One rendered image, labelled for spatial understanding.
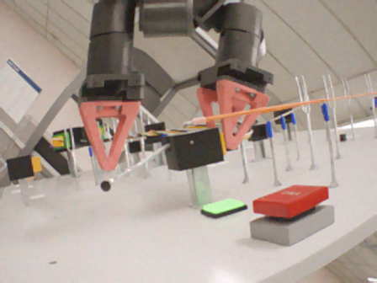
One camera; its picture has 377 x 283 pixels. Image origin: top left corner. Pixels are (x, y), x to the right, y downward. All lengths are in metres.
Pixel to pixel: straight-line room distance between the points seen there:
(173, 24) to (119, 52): 0.07
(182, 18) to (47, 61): 8.05
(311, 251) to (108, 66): 0.30
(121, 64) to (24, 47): 8.20
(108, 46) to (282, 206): 0.26
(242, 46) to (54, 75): 7.92
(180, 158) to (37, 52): 8.14
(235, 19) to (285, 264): 0.36
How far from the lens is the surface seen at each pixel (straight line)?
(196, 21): 0.58
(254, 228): 0.34
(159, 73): 1.65
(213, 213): 0.44
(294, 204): 0.30
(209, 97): 0.55
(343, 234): 0.31
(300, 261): 0.27
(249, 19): 0.55
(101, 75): 0.43
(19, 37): 8.76
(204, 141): 0.49
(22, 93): 8.30
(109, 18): 0.47
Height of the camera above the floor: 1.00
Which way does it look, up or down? 17 degrees up
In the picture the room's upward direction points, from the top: 36 degrees clockwise
